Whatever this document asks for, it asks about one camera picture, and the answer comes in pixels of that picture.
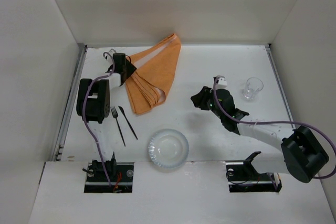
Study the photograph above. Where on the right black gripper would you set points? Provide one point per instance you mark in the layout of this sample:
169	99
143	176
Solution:
205	97

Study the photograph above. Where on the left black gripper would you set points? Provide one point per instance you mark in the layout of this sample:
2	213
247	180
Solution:
126	69

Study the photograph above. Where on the orange cloth napkin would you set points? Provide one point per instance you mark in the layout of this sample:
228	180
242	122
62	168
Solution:
152	80

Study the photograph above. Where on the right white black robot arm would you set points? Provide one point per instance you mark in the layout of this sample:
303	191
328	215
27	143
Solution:
300	153

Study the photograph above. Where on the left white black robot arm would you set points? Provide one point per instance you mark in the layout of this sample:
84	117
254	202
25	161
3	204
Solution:
93	105

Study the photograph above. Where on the black plastic knife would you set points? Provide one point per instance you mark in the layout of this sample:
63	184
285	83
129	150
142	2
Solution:
127	121

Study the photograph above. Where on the black plastic fork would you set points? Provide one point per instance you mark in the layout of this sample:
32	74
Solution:
115	116

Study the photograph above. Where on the clear plastic cup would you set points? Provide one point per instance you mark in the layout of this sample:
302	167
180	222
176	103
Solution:
252	87

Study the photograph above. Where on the clear plastic plate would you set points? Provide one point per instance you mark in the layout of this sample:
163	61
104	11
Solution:
168	149

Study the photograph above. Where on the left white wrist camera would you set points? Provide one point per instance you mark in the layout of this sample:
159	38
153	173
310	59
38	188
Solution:
111	52

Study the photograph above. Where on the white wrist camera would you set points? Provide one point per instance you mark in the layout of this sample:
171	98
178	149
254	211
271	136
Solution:
220	82
111	52

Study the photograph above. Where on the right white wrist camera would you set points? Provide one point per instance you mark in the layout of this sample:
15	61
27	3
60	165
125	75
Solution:
220	82

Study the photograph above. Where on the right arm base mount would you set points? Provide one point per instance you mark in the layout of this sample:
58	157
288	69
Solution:
243	178

